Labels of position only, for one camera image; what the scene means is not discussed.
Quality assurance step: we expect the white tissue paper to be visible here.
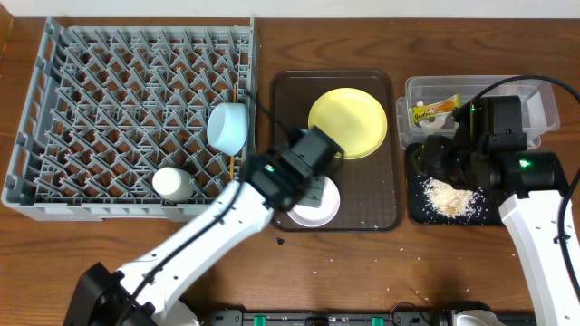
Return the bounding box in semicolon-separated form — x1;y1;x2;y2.
414;101;455;131

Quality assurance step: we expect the white cup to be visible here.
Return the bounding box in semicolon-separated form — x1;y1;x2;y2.
152;167;195;202

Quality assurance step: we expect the black waste tray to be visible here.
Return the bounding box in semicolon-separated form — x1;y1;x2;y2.
405;143;503;226

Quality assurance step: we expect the food scraps pile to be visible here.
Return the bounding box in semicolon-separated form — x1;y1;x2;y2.
420;178;485;219

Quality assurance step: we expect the grey plastic dishwasher rack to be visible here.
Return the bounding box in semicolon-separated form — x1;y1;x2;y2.
2;19;260;221

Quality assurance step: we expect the yellow round plate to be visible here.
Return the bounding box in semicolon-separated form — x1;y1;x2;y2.
308;88;388;159

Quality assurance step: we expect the clear plastic bin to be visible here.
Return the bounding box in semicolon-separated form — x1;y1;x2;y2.
396;75;560;149

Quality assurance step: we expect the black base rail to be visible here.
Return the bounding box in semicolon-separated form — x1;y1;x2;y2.
208;308;536;326

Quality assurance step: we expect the green snack wrapper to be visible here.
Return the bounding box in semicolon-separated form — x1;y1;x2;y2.
411;93;461;123

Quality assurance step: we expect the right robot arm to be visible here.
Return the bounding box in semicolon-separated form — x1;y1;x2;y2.
411;96;579;325

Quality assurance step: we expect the light blue bowl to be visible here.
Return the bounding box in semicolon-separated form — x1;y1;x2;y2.
207;102;249;156

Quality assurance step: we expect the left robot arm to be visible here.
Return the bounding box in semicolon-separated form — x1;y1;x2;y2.
63;127;344;326

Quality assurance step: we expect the dark brown serving tray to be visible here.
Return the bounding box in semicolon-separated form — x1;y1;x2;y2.
270;70;405;232

